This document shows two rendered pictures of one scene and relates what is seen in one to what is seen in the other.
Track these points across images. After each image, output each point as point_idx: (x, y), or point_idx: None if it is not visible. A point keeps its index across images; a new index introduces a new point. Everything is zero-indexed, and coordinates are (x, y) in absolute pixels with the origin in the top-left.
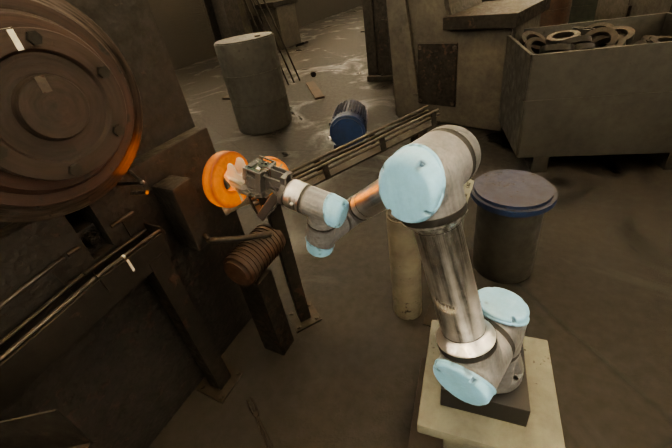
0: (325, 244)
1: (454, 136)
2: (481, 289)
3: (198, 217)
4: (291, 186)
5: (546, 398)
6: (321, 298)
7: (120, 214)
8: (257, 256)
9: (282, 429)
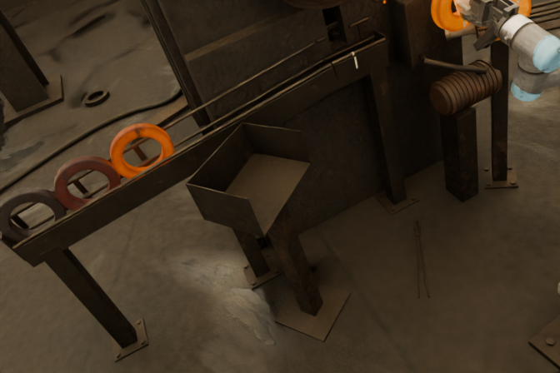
0: (529, 87)
1: None
2: None
3: (420, 36)
4: (512, 20)
5: None
6: (528, 167)
7: (357, 17)
8: (464, 89)
9: (436, 255)
